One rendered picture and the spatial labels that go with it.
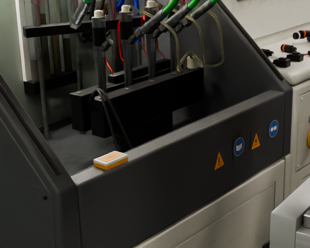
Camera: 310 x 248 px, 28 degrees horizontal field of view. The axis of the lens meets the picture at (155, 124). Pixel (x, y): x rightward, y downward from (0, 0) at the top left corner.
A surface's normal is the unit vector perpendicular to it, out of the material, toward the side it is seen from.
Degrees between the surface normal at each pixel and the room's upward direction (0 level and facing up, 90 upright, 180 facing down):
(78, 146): 0
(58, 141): 0
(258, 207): 90
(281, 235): 90
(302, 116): 90
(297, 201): 0
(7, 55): 90
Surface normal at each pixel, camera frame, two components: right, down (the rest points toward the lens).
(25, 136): 0.49, -0.56
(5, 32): 0.76, 0.19
